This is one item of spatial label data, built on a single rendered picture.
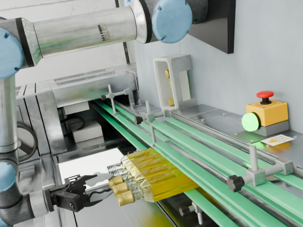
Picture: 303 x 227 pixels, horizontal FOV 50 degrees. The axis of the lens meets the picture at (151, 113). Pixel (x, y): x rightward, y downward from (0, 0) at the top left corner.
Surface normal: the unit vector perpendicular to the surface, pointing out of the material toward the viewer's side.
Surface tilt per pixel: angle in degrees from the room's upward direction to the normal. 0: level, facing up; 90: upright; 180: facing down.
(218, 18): 3
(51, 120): 90
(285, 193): 90
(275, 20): 0
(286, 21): 0
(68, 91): 90
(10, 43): 81
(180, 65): 90
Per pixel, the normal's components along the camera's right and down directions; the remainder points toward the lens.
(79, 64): 0.33, 0.18
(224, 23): -0.93, 0.27
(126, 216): -0.17, -0.96
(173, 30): 0.47, 0.39
